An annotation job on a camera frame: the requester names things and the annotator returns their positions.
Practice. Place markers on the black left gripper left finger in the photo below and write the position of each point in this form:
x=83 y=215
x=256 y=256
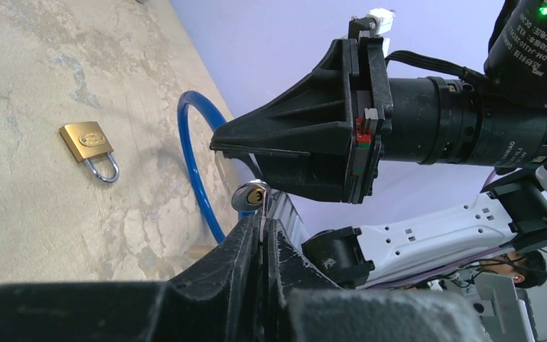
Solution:
x=203 y=303

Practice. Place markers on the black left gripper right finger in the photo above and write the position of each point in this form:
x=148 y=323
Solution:
x=302 y=304

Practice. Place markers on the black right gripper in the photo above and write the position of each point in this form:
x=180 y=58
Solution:
x=406 y=107

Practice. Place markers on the small silver key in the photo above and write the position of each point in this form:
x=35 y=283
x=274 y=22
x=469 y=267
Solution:
x=266 y=192

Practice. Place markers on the brass padlock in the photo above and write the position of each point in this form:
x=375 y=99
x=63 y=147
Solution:
x=86 y=141

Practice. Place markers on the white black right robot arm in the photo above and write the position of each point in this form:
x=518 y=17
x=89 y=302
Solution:
x=323 y=139

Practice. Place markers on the person with dark hair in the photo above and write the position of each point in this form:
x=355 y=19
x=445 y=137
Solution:
x=527 y=270

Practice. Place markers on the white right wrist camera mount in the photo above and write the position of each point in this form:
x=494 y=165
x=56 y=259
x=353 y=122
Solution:
x=378 y=21

